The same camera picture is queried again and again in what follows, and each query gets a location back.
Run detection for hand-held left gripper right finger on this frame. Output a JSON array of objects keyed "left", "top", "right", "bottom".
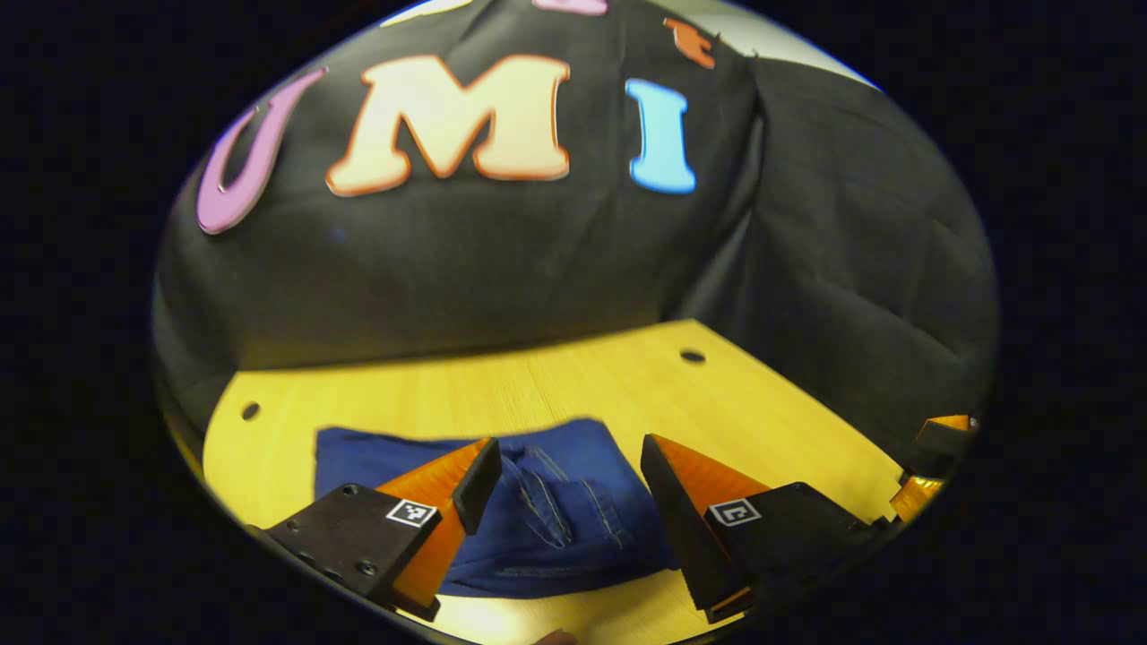
[{"left": 639, "top": 434, "right": 893, "bottom": 625}]

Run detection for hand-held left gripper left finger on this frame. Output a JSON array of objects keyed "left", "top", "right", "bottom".
[{"left": 258, "top": 436, "right": 504, "bottom": 623}]

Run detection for blue jeans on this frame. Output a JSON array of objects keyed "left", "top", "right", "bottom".
[{"left": 314, "top": 417, "right": 682, "bottom": 599}]

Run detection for black backdrop cloth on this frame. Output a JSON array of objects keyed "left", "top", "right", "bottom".
[{"left": 152, "top": 0, "right": 1000, "bottom": 458}]

